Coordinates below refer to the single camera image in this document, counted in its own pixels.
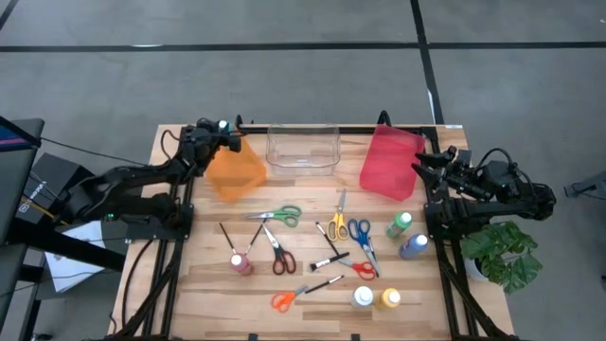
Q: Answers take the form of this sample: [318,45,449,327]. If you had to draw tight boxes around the grey chair base leg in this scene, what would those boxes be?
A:
[562,170,606,201]

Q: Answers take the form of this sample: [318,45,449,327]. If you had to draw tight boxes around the red-handled small scissors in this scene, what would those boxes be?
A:
[337,257,378,282]

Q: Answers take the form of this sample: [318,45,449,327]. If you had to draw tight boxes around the thin black cable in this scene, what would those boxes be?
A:
[39,135,149,168]

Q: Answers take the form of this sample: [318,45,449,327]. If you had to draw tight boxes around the clear plastic bin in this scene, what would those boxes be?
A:
[264,123,343,178]

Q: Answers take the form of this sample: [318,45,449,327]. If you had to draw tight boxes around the green paint bottle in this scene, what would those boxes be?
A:
[384,210,414,241]

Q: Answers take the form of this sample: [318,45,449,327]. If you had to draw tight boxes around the black brush silver ferrule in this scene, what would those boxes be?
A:
[304,274,346,294]

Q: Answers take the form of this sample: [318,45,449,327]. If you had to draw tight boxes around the fluffy black-handled brush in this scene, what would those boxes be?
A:
[308,251,351,274]

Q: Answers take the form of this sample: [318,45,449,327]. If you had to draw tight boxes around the green-handled scissors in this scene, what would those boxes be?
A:
[245,204,303,229]

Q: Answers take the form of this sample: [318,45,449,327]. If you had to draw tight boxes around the black red-lined scissors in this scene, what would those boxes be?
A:
[260,222,298,278]

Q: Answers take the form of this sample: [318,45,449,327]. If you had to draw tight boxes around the pink paint bottle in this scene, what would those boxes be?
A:
[229,252,255,278]

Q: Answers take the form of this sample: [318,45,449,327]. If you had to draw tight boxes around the white paint bottle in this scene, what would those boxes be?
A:
[349,284,376,311]

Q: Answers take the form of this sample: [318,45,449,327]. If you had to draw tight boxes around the yellow cable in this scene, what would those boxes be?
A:
[27,192,70,226]

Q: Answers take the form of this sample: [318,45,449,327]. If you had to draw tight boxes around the black cardboard box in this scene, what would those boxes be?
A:
[15,152,102,226]

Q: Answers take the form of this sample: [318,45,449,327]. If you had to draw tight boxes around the black paintbrush silver ferrule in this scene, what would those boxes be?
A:
[314,221,342,258]

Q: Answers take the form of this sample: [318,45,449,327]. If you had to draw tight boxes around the yellow-handled scissors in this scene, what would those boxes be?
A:
[326,188,351,242]

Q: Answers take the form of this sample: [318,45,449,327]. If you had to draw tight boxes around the black aluminium rig frame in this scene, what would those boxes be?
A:
[101,109,522,341]

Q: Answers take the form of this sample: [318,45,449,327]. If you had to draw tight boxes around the red translucent plastic bin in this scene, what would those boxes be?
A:
[358,123,427,203]

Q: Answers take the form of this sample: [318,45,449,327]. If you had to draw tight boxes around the white plant pot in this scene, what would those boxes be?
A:
[463,257,490,284]

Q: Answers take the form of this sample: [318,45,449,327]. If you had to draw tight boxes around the blue-handled scissors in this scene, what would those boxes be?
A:
[347,217,382,278]

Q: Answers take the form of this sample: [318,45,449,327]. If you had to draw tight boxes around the green leafy plant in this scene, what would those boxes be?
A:
[459,219,544,296]

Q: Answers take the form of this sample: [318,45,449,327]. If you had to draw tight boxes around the orange translucent plastic bin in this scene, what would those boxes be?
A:
[205,138,268,203]

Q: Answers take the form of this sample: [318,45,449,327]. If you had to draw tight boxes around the thick black cable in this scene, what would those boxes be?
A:
[120,238,156,331]

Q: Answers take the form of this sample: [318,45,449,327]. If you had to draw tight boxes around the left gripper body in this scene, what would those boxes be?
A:
[182,125,232,165]

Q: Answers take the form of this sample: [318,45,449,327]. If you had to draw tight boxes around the black side desk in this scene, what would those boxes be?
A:
[0,115,128,341]

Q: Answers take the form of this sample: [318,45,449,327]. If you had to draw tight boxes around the yellow paint bottle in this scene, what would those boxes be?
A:
[375,287,403,312]

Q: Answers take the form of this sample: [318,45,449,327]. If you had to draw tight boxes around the orange-handled scissors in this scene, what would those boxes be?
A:
[270,284,311,314]

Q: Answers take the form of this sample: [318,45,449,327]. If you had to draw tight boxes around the white paper sheet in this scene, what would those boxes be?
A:
[44,219,128,295]

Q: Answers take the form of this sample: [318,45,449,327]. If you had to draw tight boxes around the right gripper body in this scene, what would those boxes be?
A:
[437,147,496,203]

